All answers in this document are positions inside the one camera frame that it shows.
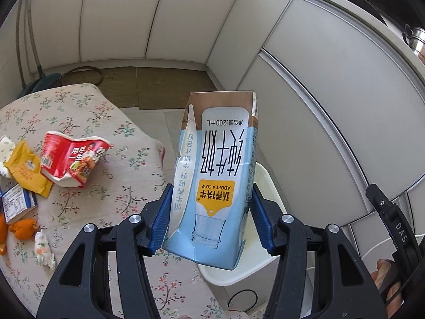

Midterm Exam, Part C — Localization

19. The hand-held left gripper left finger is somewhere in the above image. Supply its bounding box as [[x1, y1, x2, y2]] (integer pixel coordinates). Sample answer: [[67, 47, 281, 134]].
[[36, 183, 176, 319]]

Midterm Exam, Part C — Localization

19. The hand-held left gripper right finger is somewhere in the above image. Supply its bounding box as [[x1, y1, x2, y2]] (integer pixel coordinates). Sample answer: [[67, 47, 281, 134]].
[[250, 183, 390, 319]]

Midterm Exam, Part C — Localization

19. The white plastic bin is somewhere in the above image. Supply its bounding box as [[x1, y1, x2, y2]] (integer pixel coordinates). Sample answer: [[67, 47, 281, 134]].
[[198, 162, 314, 319]]

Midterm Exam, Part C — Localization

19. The blue and white milk carton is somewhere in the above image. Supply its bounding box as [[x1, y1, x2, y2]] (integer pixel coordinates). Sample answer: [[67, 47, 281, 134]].
[[161, 90, 260, 271]]

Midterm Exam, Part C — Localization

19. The yellow snack wrapper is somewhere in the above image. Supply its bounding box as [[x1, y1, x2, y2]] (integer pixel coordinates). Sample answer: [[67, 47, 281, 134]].
[[4, 140, 54, 199]]

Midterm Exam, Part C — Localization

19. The person's right hand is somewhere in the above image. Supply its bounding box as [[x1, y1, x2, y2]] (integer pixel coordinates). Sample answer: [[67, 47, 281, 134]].
[[371, 258, 404, 304]]

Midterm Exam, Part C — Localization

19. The floral tablecloth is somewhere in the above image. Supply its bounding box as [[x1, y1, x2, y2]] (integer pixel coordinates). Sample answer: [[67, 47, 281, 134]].
[[0, 83, 233, 319]]

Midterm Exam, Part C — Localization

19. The crushed red noodle cup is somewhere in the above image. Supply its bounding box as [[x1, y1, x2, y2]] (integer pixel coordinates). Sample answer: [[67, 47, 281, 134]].
[[40, 131, 113, 187]]

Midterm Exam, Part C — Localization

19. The crumpled white candy wrapper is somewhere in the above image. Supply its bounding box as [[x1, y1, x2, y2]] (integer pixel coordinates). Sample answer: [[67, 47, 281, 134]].
[[35, 230, 57, 271]]

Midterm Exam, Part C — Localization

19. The brown floor mat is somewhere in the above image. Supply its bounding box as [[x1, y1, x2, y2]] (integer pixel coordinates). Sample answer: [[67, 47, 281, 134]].
[[99, 67, 219, 110]]

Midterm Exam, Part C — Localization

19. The orange peel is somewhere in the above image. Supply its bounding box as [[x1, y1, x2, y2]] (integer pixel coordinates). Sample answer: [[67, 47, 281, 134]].
[[9, 219, 39, 239], [0, 213, 9, 256]]

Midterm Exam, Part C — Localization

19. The small blue white carton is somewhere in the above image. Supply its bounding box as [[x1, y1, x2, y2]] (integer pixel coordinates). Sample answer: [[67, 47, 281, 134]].
[[0, 186, 38, 224]]

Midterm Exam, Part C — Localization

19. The white kitchen cabinet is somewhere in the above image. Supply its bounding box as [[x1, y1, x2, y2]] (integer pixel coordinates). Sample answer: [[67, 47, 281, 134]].
[[26, 0, 425, 228]]

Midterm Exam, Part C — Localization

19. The crumpled white paper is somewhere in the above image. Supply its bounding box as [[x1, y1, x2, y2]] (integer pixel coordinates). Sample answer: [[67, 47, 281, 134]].
[[0, 136, 16, 177]]

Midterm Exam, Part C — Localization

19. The teal dustpan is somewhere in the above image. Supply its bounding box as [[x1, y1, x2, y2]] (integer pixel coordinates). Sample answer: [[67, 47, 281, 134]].
[[23, 72, 63, 93]]

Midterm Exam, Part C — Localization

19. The stainless steel pot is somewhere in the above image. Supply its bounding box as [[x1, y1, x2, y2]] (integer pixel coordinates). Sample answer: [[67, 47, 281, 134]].
[[403, 25, 425, 64]]

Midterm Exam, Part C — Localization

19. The white cable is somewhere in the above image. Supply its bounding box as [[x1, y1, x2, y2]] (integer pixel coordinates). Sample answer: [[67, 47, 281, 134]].
[[361, 237, 399, 273]]

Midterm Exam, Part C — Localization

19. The black cable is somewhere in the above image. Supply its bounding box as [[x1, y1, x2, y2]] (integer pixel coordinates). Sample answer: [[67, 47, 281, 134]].
[[231, 289, 259, 307]]

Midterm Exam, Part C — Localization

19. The grey broom handle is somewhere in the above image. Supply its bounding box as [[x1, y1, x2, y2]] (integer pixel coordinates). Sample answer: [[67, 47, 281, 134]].
[[24, 0, 44, 75], [15, 3, 27, 85]]

